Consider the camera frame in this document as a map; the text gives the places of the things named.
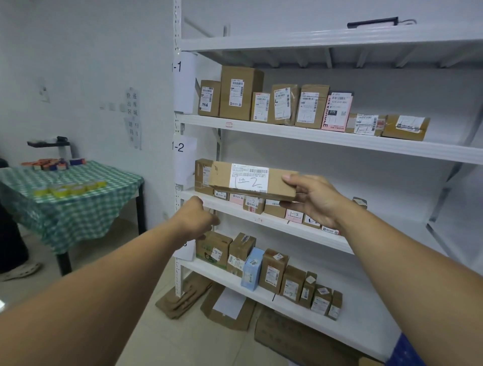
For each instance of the green printed cardboard box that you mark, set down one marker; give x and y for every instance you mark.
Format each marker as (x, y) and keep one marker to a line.
(205, 245)

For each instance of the black side stand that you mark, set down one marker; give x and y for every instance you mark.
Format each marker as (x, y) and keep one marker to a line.
(49, 144)

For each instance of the bottom-shelf brown parcels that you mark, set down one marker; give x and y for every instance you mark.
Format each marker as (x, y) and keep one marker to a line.
(281, 271)

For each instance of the flattened brown cardboard sheet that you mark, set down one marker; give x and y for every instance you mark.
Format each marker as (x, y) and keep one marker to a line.
(302, 339)

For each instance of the tape-wrapped brown parcel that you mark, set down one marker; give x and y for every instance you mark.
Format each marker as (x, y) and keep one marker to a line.
(336, 301)

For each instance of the person's left hand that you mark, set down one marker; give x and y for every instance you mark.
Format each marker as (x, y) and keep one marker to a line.
(196, 218)

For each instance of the pink box wrinkled label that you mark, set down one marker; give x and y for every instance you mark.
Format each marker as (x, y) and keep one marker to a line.
(294, 216)

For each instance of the blue plastic crate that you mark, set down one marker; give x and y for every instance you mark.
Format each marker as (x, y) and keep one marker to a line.
(405, 352)

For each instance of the white paper shelf label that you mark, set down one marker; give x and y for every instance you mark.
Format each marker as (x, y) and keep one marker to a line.
(186, 166)
(185, 252)
(185, 86)

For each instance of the light blue box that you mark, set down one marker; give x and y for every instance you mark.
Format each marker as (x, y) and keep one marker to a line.
(253, 271)

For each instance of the person's right forearm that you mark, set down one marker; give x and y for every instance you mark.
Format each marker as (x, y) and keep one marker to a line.
(422, 282)

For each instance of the brown parcel 1012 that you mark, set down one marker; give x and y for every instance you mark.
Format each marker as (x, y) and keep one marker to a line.
(274, 211)

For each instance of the green checked tablecloth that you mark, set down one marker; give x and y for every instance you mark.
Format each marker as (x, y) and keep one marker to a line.
(75, 215)

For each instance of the torn brown cardboard sheet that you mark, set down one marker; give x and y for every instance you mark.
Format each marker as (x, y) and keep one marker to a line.
(207, 309)

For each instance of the taped brown parcel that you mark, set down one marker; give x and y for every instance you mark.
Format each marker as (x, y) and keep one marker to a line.
(351, 124)

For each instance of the small red box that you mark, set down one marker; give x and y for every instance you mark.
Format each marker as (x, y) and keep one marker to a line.
(330, 230)

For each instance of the row of blue orange blocks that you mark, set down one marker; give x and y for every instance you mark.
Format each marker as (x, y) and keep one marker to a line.
(53, 164)

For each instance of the brown box labelled 2490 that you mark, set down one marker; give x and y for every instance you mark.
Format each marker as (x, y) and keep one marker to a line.
(311, 223)

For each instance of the white metal shelf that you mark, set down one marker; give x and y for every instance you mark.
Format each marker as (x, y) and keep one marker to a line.
(377, 147)

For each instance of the red-taped parcel marked 1-2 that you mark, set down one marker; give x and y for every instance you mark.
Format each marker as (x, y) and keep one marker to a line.
(253, 205)

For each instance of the person's right hand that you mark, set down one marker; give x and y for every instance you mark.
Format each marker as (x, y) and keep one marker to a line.
(324, 203)

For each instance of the long brown box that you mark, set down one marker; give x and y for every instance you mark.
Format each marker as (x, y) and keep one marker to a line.
(307, 294)

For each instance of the folded cardboard pad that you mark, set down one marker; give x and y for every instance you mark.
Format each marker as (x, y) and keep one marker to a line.
(181, 298)

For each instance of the person's left forearm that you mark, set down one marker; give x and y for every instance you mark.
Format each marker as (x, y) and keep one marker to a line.
(94, 301)

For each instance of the brown box labelled 4004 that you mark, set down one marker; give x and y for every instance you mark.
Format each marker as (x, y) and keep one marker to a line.
(320, 301)

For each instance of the small parcel yellow tape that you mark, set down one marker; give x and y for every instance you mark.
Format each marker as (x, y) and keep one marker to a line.
(260, 109)

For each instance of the pink black lettered box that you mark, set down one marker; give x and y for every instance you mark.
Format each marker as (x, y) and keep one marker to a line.
(336, 120)

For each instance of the brown parcel marked 1-3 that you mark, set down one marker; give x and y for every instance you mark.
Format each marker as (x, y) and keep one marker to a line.
(298, 275)

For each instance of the black flat device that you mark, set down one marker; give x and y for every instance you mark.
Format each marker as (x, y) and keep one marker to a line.
(371, 22)

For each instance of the yellow taped parcel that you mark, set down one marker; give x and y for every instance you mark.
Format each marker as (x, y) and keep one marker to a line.
(388, 130)

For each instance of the long brown parcel marked 1-2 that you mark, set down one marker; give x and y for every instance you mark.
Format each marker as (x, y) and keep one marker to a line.
(219, 181)

